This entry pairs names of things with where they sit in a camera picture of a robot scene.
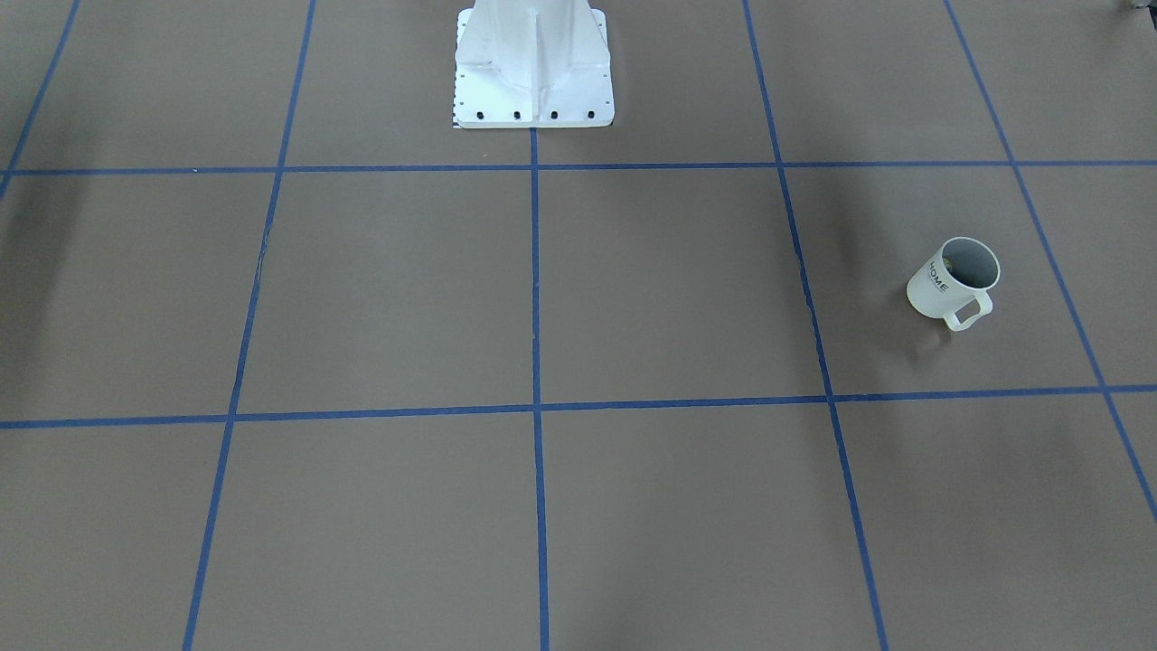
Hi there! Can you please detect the white camera stand pedestal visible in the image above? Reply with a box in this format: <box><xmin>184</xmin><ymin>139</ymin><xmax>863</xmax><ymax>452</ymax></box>
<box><xmin>452</xmin><ymin>1</ymin><xmax>616</xmax><ymax>130</ymax></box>

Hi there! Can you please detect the white mug with HOME text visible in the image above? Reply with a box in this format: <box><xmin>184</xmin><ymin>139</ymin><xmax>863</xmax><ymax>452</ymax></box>
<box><xmin>906</xmin><ymin>236</ymin><xmax>1002</xmax><ymax>331</ymax></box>

